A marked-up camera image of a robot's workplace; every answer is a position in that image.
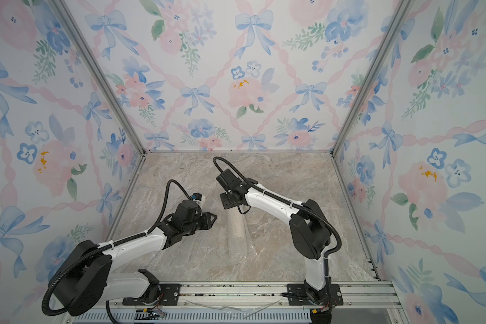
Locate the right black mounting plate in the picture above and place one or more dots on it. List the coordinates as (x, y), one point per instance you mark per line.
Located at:
(301, 294)

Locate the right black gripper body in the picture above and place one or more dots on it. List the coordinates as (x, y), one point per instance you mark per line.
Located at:
(227, 200)

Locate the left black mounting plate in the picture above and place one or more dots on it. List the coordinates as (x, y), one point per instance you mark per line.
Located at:
(164, 294)

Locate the aluminium corner post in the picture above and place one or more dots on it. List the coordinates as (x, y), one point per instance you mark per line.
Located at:
(387, 42)
(64, 15)

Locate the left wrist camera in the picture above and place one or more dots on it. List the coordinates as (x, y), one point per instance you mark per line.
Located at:
(198, 198)

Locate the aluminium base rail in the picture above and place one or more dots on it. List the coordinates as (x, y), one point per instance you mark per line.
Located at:
(358, 295)

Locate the right aluminium corner post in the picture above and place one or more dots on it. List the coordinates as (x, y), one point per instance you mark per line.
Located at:
(387, 42)

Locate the left aluminium corner post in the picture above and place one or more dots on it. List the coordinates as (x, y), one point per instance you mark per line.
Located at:
(64, 15)

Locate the black mounting plate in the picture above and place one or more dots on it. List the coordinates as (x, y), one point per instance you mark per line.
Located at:
(301, 294)
(164, 294)

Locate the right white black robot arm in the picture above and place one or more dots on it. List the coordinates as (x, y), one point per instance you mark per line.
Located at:
(310, 231)

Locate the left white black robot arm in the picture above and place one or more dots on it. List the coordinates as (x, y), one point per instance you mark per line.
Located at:
(87, 277)

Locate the cream ribbed ceramic vase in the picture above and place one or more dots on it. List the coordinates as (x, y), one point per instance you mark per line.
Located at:
(238, 228)

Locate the white slotted cable duct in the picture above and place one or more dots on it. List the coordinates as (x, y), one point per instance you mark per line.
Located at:
(213, 316)

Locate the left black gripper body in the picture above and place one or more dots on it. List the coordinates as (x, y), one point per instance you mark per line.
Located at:
(191, 228)

